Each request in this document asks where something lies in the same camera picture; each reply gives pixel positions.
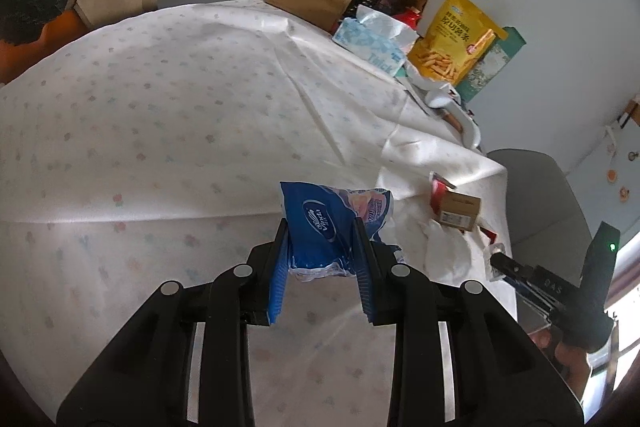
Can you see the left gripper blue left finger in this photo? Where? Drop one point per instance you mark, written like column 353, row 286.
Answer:
column 279, row 258

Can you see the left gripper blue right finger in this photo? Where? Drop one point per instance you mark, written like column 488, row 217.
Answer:
column 362, row 254

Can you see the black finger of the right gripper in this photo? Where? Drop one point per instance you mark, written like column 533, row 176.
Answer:
column 510, row 268

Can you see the blue snack wrapper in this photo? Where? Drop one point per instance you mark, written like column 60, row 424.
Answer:
column 320, row 219

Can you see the small brown cardboard box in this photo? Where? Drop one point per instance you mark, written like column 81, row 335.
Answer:
column 455, row 210

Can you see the person's right hand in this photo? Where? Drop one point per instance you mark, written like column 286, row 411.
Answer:
column 574, row 361

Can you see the grey chair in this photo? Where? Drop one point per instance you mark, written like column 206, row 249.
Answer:
column 546, row 224

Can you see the white refrigerator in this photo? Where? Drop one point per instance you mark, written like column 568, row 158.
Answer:
column 606, row 182

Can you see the white floral tablecloth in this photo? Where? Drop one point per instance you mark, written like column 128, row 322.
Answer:
column 154, row 150

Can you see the white game controller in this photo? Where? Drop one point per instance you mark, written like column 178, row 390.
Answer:
column 440, row 98

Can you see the teal tall box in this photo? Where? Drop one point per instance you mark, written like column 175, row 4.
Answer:
column 493, row 61

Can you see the blue tissue box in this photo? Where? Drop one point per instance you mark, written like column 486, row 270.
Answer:
column 376, row 38

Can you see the yellow snack bag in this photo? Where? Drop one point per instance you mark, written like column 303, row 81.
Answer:
column 459, row 34

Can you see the red white vase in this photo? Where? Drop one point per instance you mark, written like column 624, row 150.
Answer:
column 409, row 12

